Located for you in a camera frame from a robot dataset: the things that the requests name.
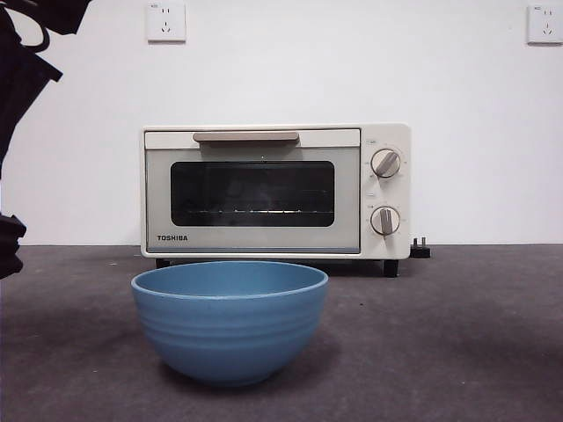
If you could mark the blue ribbed bowl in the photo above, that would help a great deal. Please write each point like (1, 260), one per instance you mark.
(228, 334)

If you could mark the cream Toshiba toaster oven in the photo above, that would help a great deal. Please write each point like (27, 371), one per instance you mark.
(396, 193)

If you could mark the timer knob beige pointer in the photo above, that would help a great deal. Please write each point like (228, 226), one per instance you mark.
(385, 220)

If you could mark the temperature knob beige pointer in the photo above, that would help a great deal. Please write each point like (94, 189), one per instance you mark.
(385, 164)

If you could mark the black power plug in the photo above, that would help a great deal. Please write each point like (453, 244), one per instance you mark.
(420, 250)

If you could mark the white wall socket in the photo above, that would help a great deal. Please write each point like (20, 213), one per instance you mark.
(166, 22)
(545, 24)

